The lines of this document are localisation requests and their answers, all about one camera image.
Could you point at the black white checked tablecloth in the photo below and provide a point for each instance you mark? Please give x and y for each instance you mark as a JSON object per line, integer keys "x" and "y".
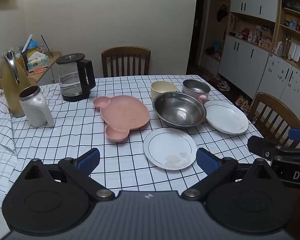
{"x": 65, "y": 142}

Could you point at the deep white gold-rimmed plate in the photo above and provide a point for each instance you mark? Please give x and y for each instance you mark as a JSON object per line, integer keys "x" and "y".
{"x": 227, "y": 117}

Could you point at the pink steel-lined bowl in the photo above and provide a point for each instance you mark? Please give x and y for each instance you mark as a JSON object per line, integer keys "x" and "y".
{"x": 196, "y": 87}

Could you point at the green tissue pack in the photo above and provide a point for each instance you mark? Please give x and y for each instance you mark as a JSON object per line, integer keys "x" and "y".
{"x": 37, "y": 61}

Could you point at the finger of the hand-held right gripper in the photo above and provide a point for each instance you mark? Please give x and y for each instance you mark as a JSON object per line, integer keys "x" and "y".
{"x": 258, "y": 145}
{"x": 298, "y": 134}

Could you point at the grey sneakers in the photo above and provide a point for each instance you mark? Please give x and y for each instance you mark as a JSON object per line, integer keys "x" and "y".
{"x": 223, "y": 85}

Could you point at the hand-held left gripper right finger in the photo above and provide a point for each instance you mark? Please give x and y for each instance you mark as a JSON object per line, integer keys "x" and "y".
{"x": 207, "y": 160}

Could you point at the large stainless steel bowl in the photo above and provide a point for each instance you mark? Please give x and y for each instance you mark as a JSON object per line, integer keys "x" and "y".
{"x": 178, "y": 110}

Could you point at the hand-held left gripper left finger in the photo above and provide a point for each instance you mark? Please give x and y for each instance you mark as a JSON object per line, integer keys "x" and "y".
{"x": 88, "y": 158}

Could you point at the glass electric kettle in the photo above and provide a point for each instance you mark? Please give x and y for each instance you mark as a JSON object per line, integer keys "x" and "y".
{"x": 73, "y": 80}

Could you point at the white flat containers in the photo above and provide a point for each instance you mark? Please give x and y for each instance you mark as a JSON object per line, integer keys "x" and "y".
{"x": 295, "y": 52}

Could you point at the yellow thermos flask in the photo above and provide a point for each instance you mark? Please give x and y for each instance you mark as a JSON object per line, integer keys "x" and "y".
{"x": 12, "y": 92}

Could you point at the white wooden wall cabinet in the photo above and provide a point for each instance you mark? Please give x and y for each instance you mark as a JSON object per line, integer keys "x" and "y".
{"x": 252, "y": 55}

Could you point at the colourful children's shoes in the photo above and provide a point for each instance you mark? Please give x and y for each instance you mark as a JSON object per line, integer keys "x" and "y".
{"x": 242, "y": 103}

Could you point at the wooden slat-back chair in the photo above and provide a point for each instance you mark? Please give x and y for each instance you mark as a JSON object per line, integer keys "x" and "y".
{"x": 126, "y": 60}
{"x": 272, "y": 105}

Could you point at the black desk organizer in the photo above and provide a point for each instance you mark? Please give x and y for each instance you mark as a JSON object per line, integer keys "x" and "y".
{"x": 30, "y": 53}

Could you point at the wooden side table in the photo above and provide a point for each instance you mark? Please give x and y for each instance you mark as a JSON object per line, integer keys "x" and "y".
{"x": 50, "y": 60}

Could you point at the cream bowl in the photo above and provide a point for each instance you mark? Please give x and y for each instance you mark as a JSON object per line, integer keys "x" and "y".
{"x": 162, "y": 88}

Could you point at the pink bear-shaped plate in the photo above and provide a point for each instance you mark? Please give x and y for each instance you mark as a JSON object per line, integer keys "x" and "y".
{"x": 125, "y": 112}

